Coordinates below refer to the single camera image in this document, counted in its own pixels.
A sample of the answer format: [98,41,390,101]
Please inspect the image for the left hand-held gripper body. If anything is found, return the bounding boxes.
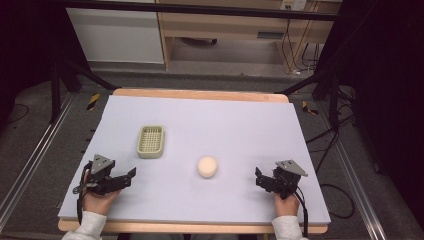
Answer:
[72,153,133,196]

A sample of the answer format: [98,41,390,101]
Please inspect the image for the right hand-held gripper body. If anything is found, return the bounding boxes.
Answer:
[265,159,309,201]

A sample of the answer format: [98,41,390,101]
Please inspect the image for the person's left hand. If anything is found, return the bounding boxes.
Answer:
[82,170,122,217]

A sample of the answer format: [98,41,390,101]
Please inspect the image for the person's right hand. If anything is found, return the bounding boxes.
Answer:
[273,192,301,218]

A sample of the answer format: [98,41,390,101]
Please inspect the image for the green slotted soap dish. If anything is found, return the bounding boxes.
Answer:
[136,124,166,160]

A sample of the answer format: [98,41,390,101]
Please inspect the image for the round cream soap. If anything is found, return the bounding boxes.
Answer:
[196,155,219,179]

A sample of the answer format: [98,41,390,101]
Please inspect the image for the pale lilac foam mat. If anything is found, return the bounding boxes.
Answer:
[57,94,332,225]

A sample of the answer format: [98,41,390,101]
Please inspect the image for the yellow black floor tape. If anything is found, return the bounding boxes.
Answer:
[86,92,101,111]
[301,100,320,116]

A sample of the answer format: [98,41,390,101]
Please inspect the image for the black metal stand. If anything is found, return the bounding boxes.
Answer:
[274,64,342,132]
[49,54,119,125]

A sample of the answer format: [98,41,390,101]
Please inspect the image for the white work board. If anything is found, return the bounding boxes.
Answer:
[57,87,330,235]

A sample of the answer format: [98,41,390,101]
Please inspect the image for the white cabinet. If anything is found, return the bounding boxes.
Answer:
[65,7,165,65]

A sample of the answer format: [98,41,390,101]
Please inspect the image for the black curtain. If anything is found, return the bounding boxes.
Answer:
[0,0,91,128]
[314,0,424,231]

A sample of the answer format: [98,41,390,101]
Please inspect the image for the light wooden desk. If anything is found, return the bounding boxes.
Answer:
[155,0,343,74]

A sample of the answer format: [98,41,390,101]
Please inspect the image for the white power strip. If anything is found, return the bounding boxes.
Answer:
[279,0,307,11]

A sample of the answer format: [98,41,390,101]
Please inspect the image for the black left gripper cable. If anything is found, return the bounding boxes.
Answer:
[75,162,93,225]

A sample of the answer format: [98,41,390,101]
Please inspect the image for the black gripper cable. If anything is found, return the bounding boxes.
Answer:
[75,162,93,225]
[283,173,310,239]

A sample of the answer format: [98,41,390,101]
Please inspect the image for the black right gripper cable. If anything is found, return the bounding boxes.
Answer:
[283,173,310,239]

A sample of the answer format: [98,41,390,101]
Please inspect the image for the black floor cables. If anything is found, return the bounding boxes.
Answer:
[305,87,358,220]

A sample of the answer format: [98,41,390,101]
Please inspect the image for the metal floor rail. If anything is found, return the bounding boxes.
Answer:
[0,93,77,232]
[316,99,388,240]

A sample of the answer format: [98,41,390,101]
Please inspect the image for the thin black floor cable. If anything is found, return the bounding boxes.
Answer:
[5,102,31,125]

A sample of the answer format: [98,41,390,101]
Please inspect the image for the hanging desk cables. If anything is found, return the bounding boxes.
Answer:
[280,9,322,74]

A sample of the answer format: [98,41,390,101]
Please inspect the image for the black metal frame bar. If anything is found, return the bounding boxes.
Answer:
[49,0,338,22]

